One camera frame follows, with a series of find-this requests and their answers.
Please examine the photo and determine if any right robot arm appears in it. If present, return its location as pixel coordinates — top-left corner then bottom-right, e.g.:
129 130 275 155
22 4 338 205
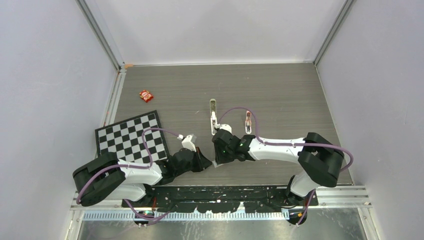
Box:
212 129 345 205

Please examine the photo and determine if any red snack packet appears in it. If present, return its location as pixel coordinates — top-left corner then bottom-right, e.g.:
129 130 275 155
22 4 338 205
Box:
139 90 154 103

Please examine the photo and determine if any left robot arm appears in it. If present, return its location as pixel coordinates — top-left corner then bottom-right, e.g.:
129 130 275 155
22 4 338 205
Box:
72 147 213 207

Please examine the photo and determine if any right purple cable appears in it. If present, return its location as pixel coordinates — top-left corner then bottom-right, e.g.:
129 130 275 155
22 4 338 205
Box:
216 106 355 226

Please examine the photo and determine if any black white checkerboard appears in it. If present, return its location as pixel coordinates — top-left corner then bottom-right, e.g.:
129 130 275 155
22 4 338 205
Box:
95 110 170 163

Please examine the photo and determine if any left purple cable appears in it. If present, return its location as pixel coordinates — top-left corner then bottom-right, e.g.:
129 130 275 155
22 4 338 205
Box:
75 127 185 226

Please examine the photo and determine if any purple cable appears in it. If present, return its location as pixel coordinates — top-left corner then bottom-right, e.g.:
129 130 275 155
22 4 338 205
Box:
75 127 185 226
216 106 355 226

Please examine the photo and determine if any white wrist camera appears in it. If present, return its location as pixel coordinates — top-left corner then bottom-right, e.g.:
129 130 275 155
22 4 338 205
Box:
213 123 232 134
177 134 197 152

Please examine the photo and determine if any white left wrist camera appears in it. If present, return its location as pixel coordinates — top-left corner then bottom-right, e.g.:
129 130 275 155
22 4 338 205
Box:
177 134 197 152

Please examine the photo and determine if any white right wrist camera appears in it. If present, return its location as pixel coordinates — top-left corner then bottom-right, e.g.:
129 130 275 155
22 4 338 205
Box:
213 123 232 134

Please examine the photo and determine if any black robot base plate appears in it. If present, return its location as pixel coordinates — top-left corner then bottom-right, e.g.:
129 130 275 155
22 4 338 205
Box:
132 185 318 213

